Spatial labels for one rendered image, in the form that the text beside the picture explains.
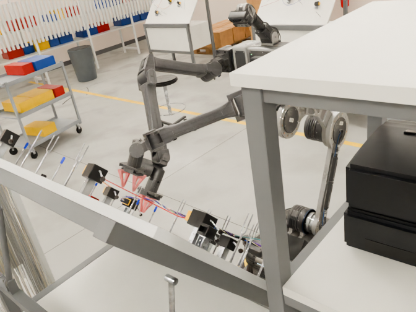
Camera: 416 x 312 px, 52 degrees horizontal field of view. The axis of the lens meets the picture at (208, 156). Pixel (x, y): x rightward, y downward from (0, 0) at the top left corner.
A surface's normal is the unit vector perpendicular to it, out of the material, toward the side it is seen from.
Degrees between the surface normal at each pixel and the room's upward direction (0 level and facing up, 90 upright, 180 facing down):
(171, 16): 50
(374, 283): 0
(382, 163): 7
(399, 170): 7
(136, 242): 90
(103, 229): 38
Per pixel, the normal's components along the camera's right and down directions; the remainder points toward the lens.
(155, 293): -0.15, -0.88
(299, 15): -0.62, -0.25
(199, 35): 0.73, 0.20
